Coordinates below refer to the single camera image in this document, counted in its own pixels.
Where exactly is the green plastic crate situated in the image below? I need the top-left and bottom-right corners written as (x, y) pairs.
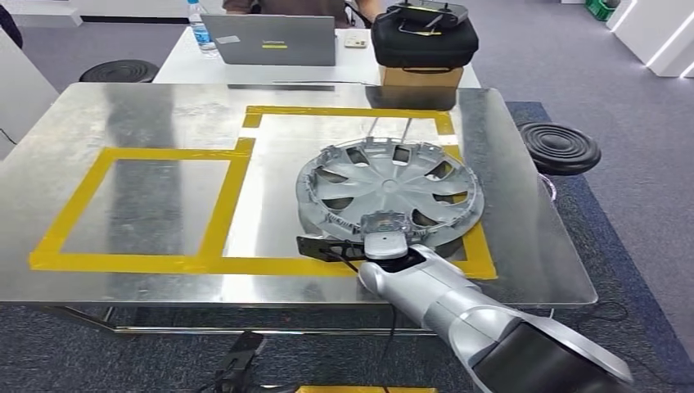
top-left (584, 0), bottom-right (620, 21)

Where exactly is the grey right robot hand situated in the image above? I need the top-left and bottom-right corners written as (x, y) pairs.
top-left (296, 210), bottom-right (414, 264)

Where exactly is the black carry case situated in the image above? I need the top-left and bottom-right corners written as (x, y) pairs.
top-left (371, 7), bottom-right (480, 70)

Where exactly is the grey plastic wheel cover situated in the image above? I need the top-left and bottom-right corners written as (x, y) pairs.
top-left (295, 136), bottom-right (486, 250)

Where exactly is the grey laptop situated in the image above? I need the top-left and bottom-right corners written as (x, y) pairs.
top-left (201, 13), bottom-right (338, 67)

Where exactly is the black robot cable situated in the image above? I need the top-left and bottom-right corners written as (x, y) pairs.
top-left (319, 248), bottom-right (399, 393)

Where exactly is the black ribbed round stool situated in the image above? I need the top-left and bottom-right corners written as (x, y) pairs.
top-left (79, 59), bottom-right (161, 84)
top-left (517, 121), bottom-right (603, 201)

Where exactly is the clear water bottle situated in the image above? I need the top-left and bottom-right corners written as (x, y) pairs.
top-left (187, 0), bottom-right (219, 58)

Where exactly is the dark seat back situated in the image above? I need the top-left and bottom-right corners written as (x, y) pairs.
top-left (0, 5), bottom-right (24, 49)

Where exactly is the white lit partition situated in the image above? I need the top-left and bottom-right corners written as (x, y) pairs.
top-left (606, 0), bottom-right (694, 79)

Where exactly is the yellow tape on workbench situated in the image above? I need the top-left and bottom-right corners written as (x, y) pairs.
top-left (28, 106), bottom-right (498, 282)

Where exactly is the steel workbench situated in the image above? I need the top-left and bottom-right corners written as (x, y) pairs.
top-left (0, 82), bottom-right (599, 340)

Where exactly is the brown cardboard box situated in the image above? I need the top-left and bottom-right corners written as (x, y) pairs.
top-left (379, 65), bottom-right (466, 89)

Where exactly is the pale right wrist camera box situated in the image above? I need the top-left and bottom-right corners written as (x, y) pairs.
top-left (363, 232), bottom-right (408, 261)

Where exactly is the yellow floor tape square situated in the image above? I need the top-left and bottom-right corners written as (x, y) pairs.
top-left (295, 385), bottom-right (438, 393)

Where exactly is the white table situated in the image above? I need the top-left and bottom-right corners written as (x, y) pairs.
top-left (153, 27), bottom-right (483, 89)

